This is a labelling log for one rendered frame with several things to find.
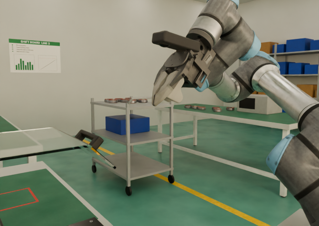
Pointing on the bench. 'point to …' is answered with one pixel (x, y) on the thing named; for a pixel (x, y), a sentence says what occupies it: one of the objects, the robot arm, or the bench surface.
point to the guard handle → (96, 142)
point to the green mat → (43, 176)
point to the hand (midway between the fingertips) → (154, 98)
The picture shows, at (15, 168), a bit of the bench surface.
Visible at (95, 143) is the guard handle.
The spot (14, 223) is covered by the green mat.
